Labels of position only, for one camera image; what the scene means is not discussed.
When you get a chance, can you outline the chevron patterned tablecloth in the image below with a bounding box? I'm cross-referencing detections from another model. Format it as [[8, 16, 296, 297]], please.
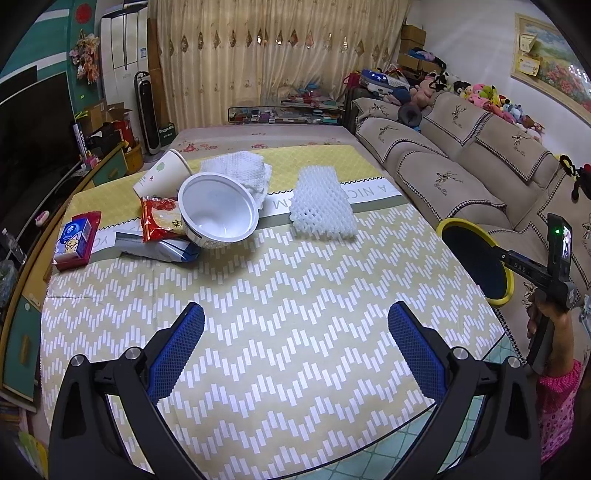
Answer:
[[39, 145, 506, 480]]

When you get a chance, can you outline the artificial flower decoration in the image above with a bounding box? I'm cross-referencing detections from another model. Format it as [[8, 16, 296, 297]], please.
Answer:
[[69, 32, 101, 85]]

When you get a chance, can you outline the blue star pillow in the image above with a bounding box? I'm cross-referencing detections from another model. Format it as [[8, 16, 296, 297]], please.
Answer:
[[360, 69, 409, 93]]

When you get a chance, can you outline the open cardboard box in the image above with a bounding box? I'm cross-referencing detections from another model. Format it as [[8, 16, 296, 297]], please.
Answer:
[[83, 102, 134, 153]]

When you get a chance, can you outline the large black television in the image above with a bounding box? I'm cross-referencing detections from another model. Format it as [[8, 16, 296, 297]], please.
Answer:
[[0, 71, 81, 222]]

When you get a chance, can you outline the black yellow plush toy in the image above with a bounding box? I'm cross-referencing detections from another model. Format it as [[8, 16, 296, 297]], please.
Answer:
[[558, 154, 591, 201]]

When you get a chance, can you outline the dark neck pillow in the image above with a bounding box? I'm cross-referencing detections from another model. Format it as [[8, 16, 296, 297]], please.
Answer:
[[399, 102, 423, 129]]

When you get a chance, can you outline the yellow rimmed black bin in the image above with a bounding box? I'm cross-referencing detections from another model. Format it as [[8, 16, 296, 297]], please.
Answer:
[[436, 218, 515, 309]]

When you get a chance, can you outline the small blue red box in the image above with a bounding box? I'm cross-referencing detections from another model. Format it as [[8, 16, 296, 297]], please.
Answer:
[[55, 220, 93, 259]]

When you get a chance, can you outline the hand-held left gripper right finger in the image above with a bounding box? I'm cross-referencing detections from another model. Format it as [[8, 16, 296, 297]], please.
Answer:
[[387, 302, 543, 480]]

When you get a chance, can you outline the white foam net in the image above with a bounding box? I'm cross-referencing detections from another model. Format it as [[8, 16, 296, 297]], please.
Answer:
[[201, 151, 273, 217], [289, 166, 358, 241]]

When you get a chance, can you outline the beige curtain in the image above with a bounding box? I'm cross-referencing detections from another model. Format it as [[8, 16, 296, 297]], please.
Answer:
[[154, 0, 411, 125]]

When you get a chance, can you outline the stack of cardboard boxes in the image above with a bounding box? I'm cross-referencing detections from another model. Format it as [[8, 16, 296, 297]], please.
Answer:
[[399, 24, 428, 58]]

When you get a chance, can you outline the wicker basket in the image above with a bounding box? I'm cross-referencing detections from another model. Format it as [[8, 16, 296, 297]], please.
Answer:
[[124, 141, 145, 175]]

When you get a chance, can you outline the person's right forearm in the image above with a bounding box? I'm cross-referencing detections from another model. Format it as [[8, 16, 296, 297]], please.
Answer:
[[538, 311, 583, 464]]

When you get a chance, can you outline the white green paper cup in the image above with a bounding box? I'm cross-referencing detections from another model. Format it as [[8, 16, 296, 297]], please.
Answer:
[[133, 148, 195, 200]]

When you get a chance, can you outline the cluttered glass coffee table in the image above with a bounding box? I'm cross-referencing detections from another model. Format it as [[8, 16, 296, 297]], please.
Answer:
[[228, 99, 347, 126]]

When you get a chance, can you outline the red flat packet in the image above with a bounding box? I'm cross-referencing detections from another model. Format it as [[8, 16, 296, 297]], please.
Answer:
[[53, 211, 102, 271]]

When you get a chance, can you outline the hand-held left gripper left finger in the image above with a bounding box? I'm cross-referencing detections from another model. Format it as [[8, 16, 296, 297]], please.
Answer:
[[48, 302, 206, 480]]

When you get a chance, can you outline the pile of plush toys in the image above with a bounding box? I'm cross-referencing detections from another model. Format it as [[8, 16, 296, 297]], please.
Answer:
[[416, 74, 546, 139]]

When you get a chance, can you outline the yellow green television cabinet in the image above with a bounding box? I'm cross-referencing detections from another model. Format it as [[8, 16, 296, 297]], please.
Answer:
[[0, 148, 130, 402]]

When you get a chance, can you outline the shelf of books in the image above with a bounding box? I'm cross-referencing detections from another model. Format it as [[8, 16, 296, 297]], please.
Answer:
[[0, 401, 49, 476]]

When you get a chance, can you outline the white blue plastic bag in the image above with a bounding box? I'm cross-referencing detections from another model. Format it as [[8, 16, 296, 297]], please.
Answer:
[[115, 228, 201, 264]]

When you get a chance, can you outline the framed flower painting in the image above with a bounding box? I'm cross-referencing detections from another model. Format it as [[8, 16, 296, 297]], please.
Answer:
[[510, 13, 591, 114]]

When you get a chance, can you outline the small black television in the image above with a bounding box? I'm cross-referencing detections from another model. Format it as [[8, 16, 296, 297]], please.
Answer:
[[0, 65, 38, 93]]

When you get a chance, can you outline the white tower air conditioner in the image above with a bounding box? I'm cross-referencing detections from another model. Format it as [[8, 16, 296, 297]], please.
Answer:
[[99, 4, 151, 112]]

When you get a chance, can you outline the person's right hand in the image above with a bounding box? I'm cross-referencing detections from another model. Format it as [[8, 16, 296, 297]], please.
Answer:
[[527, 294, 563, 341]]

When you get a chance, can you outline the white plastic bowl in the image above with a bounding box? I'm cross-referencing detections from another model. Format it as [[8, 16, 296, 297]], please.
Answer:
[[178, 172, 260, 250]]

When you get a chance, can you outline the black tower fan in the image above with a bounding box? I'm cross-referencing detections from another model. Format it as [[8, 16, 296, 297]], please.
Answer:
[[134, 71, 162, 155]]

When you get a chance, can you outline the red snack packet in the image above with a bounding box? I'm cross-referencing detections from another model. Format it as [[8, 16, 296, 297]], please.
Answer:
[[140, 196, 192, 244]]

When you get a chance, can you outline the beige sofa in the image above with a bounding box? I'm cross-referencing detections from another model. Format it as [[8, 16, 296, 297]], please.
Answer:
[[344, 90, 591, 352]]

